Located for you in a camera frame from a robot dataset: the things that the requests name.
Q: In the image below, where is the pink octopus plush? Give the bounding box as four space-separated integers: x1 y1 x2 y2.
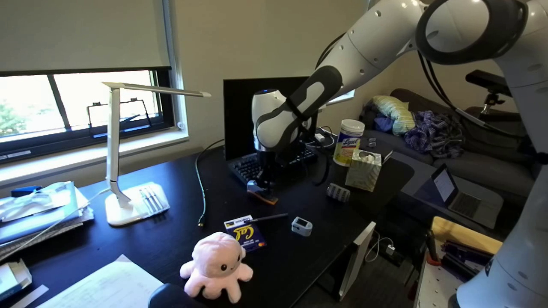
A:
178 228 255 304

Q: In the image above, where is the white desk lamp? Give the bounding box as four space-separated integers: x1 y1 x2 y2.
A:
101 80 212 228

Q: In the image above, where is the wooden board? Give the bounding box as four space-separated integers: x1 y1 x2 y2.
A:
430 213 503 256

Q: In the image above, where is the white cable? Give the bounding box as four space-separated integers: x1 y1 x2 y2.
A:
193 136 228 228

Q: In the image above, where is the black tool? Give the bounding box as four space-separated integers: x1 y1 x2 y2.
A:
442 240 493 282

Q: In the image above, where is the patterned tissue box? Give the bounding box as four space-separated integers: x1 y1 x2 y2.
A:
342 146 383 193

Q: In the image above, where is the black window frame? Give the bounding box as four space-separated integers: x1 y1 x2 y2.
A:
0 66 176 163

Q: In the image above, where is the black camera on stand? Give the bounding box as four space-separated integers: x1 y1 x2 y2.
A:
464 68 512 109

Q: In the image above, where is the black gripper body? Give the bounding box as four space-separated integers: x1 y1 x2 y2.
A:
258 143 294 175

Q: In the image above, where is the purple cloth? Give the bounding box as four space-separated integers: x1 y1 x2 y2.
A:
402 107 467 160

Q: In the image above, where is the dark couch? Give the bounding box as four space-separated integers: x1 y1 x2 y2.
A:
365 86 541 228

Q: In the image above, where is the black keyboard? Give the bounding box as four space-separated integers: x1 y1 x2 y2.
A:
228 138 320 184

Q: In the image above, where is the open grey laptop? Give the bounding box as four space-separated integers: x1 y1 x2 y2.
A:
430 162 505 228

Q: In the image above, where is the blue card packet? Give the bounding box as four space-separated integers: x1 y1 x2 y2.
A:
231 222 269 254

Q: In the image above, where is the metal wire bracket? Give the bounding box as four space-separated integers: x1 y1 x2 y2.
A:
84 97 152 136

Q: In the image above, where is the thick black cable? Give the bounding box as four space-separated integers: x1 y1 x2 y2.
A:
416 52 519 140

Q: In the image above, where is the yellow white pillow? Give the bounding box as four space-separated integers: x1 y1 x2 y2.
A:
373 93 418 134

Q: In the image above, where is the white paper sheet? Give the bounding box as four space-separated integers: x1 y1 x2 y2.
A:
36 252 168 308

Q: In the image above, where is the black computer monitor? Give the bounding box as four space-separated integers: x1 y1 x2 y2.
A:
221 74 324 162

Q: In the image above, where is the wipes canister with white lid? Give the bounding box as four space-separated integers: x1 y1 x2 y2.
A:
332 117 366 169

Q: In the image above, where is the grey roller blind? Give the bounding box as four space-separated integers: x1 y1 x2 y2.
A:
0 0 173 74

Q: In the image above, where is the white flat panel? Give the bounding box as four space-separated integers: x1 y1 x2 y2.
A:
337 220 378 302

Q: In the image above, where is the small white clip device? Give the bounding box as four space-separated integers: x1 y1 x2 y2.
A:
289 213 315 237

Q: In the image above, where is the stack of books and papers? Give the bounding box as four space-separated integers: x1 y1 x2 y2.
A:
0 179 96 261

